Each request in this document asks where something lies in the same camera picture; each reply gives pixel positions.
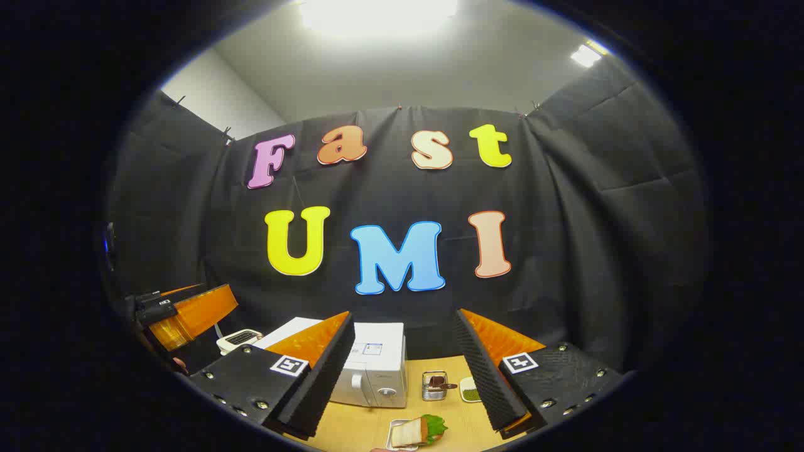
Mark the white rectangular tray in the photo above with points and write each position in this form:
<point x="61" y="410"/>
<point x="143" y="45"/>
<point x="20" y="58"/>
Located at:
<point x="396" y="422"/>

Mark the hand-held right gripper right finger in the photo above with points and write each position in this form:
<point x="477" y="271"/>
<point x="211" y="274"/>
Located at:
<point x="487" y="383"/>

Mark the brown spoon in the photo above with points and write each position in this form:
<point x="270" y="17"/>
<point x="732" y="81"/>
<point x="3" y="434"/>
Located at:
<point x="440" y="382"/>

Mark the black backdrop cloth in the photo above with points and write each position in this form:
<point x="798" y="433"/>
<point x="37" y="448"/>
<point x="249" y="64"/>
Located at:
<point x="389" y="194"/>

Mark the white divided dish of beans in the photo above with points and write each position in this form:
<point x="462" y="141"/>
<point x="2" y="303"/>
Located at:
<point x="468" y="392"/>

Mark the white microwave oven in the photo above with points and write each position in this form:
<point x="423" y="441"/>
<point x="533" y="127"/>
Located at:
<point x="377" y="351"/>

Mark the large ceiling light panel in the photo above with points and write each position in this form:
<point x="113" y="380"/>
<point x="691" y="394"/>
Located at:
<point x="377" y="16"/>

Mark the small ceiling light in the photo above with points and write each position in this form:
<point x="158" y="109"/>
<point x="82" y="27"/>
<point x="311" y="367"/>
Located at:
<point x="586" y="55"/>

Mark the white toaster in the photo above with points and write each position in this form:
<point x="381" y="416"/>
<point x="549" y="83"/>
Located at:
<point x="239" y="339"/>

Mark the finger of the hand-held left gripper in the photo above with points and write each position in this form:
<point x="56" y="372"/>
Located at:
<point x="195" y="317"/>
<point x="185" y="292"/>

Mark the lettuce sandwich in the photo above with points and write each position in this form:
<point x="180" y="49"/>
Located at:
<point x="418" y="432"/>

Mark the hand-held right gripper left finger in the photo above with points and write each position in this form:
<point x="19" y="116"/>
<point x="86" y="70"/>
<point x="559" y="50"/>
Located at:
<point x="320" y="383"/>

